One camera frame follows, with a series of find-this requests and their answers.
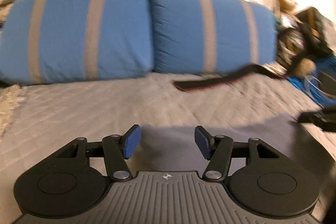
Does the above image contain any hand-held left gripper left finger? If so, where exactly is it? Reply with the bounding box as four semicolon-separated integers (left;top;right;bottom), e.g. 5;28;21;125
51;124;142;183

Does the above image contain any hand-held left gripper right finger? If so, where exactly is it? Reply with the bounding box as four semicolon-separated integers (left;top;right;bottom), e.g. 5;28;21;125
194;125;284;183

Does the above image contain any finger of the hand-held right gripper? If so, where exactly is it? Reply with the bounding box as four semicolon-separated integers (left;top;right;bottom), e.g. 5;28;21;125
297;105;336;133

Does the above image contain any tan plush toy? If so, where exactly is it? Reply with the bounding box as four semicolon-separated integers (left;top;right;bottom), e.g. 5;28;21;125
294;58;316;77

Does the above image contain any grey quilted bedspread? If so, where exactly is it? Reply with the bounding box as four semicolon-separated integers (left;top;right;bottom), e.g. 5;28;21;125
0;70;336;188

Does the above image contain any black strap with red edge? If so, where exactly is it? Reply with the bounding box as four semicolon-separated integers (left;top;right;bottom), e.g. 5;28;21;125
173;63;289;92

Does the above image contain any blue pillow with grey stripes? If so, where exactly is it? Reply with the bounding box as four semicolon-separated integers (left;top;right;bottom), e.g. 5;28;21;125
0;0;154;85
151;0;279;75

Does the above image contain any grey sweatshirt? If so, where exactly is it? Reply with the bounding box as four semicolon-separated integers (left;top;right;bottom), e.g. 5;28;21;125
136;113;336;184

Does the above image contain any black bag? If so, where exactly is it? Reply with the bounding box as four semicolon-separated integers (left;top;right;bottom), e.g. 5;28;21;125
278;6;336;75

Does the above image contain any cream lace-edged sheet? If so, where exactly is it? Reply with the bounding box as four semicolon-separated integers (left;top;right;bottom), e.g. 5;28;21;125
0;84;25;136

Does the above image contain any clear plastic tube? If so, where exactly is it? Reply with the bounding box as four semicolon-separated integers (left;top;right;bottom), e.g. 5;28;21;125
304;75;332;100

